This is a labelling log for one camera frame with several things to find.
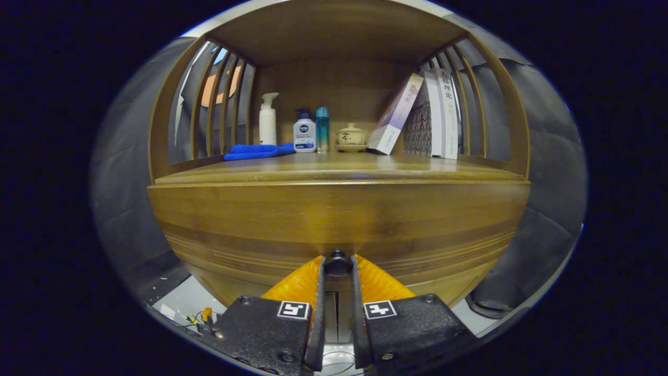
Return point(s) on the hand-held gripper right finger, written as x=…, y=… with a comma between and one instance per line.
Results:
x=358, y=324

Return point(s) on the plain white book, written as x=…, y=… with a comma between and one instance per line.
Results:
x=436, y=120

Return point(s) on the wooden drawer with black knob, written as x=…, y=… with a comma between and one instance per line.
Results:
x=339, y=214

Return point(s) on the folded blue cloth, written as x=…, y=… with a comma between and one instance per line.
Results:
x=250, y=151

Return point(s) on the wooden cabinet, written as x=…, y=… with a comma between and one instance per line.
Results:
x=339, y=31

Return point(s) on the beige lidded teacup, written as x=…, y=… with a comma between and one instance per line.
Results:
x=351, y=137

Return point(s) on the dark patterned book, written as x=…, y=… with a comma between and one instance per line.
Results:
x=419, y=130

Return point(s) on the wooden countertop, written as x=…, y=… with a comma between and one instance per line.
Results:
x=339, y=167

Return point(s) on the slim teal bottle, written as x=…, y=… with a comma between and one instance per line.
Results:
x=322, y=130

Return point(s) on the white bottle with blue cap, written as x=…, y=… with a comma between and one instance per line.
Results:
x=304, y=136

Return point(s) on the black backdrop cloth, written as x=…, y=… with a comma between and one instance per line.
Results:
x=125, y=209

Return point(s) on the white pump bottle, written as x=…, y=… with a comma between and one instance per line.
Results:
x=267, y=125

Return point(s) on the leaning purple white book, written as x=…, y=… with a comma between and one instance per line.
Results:
x=394, y=120

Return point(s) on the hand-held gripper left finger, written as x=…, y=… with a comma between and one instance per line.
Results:
x=314, y=324

